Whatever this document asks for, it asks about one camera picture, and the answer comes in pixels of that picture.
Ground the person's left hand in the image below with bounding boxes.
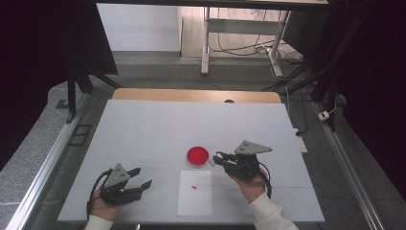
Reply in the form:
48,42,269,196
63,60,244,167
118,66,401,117
88,195,124,222

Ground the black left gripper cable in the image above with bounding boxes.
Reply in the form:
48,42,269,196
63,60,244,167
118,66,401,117
86,168,114,220

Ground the black tripod stand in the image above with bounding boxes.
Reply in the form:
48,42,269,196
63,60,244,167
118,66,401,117
64,61,123,125

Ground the black metal stand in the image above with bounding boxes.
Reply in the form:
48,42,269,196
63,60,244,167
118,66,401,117
261,6,355,132

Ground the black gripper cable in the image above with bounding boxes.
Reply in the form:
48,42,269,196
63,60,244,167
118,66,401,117
258,160,273,199
86,168,114,220

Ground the white desk frame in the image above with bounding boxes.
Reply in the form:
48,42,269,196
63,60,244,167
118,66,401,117
200,6,292,78

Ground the person's right hand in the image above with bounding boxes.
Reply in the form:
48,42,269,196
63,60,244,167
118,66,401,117
227,172,269,204

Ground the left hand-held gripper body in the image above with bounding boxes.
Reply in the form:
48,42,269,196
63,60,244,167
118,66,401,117
99,163,144,206

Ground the aluminium rail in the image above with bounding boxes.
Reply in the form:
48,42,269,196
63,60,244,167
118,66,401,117
5,91,94,230
311,101,386,230

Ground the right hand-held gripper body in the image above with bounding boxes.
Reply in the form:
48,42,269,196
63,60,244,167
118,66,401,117
224,140,274,181

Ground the wooden table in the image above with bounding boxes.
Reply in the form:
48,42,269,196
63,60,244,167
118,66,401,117
111,87,282,104

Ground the tangle of floor cables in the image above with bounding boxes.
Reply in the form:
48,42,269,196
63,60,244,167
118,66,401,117
215,8,305,65

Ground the black curtain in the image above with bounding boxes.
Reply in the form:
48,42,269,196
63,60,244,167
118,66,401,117
282,0,406,200
0,0,120,172

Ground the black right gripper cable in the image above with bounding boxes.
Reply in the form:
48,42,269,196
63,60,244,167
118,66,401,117
258,160,273,199

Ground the red petri dish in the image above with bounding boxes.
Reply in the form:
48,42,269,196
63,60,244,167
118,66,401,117
186,146,211,169

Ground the white paper sheet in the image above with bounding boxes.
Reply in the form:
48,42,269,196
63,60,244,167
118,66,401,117
176,170,214,218

